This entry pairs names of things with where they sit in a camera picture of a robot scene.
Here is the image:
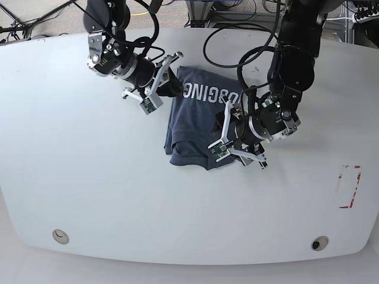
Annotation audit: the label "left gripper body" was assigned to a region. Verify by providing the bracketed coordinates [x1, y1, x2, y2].
[208, 97, 268, 169]

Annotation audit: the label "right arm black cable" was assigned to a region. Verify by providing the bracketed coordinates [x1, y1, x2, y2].
[73, 0, 166, 60]

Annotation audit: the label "red tape rectangle marking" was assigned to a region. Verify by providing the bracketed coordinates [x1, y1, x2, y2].
[334, 165, 362, 209]

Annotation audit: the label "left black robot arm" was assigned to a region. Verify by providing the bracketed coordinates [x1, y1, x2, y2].
[208, 1, 327, 168]

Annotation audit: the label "aluminium frame stand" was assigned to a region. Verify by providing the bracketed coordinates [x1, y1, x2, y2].
[185, 1, 216, 28]

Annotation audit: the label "right table cable grommet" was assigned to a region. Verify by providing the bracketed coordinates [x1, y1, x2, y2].
[311, 236, 329, 251]

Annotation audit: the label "left table cable grommet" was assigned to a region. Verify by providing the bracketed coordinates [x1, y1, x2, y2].
[52, 229, 69, 245]

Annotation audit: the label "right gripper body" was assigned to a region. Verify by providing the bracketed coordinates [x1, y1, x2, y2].
[120, 51, 183, 102]

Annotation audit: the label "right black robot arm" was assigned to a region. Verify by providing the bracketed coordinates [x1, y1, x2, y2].
[83, 1, 183, 104]

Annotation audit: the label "table cable grommet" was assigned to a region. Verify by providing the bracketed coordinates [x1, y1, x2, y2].
[52, 229, 69, 245]
[311, 236, 329, 251]

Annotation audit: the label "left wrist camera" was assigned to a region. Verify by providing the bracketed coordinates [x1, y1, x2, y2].
[210, 142, 230, 162]

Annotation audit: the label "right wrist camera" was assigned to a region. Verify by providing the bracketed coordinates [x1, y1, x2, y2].
[139, 95, 163, 115]

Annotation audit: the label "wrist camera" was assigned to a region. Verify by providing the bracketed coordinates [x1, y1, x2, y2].
[210, 142, 230, 162]
[139, 95, 163, 115]

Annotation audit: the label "black tripod legs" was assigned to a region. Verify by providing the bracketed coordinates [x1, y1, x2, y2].
[1, 0, 85, 37]

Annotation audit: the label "dark blue T-shirt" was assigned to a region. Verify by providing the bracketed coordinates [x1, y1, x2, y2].
[164, 66, 242, 170]

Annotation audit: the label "white power strip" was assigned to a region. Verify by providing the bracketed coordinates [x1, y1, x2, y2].
[352, 9, 378, 24]

